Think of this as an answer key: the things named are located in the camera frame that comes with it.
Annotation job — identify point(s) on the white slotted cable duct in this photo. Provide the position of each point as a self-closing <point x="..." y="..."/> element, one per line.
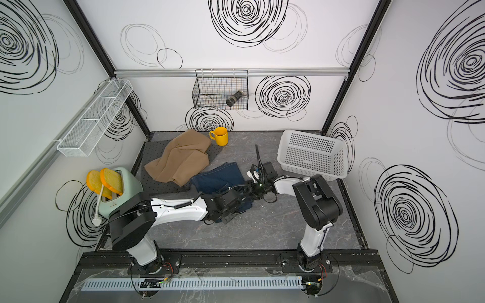
<point x="194" y="283"/>

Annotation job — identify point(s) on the tan brown skirt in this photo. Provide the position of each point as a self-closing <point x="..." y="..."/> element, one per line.
<point x="183" y="158"/>

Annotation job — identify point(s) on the yellow mug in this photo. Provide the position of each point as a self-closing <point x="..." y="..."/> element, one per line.
<point x="220" y="135"/>

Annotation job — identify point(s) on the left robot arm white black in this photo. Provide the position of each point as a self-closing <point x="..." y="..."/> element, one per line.
<point x="130" y="224"/>

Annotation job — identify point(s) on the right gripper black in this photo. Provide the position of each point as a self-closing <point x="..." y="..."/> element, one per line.
<point x="253" y="192"/>

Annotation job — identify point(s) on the white wire wall shelf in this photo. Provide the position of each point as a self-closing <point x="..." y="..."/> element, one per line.
<point x="106" y="115"/>

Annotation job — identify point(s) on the mint green toaster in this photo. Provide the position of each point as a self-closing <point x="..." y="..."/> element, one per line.
<point x="131" y="186"/>

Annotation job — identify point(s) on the white perforated plastic basket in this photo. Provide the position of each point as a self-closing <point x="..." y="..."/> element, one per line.
<point x="309" y="154"/>

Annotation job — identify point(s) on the dark cylindrical bottle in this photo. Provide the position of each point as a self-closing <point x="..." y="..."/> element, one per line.
<point x="234" y="99"/>

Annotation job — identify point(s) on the black wire wall basket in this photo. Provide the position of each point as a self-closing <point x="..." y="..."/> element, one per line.
<point x="213" y="86"/>

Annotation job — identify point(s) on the dark perforated mat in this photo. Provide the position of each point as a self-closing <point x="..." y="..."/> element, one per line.
<point x="153" y="187"/>

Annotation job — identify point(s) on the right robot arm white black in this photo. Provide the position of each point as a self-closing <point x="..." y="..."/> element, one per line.
<point x="317" y="202"/>

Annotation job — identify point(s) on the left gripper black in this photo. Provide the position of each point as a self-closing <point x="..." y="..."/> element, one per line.
<point x="228" y="219"/>

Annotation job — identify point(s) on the toast slice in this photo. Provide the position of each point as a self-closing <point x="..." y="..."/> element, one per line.
<point x="112" y="180"/>
<point x="95" y="184"/>

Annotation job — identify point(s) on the blue denim skirt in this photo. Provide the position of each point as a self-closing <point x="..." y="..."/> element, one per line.
<point x="219" y="179"/>

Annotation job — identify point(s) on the left toast slice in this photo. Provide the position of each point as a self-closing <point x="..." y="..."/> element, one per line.
<point x="95" y="184"/>

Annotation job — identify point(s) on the right toast slice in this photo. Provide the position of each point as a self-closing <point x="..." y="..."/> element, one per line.
<point x="112" y="180"/>

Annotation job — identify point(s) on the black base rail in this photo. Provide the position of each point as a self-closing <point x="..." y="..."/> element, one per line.
<point x="173" y="260"/>

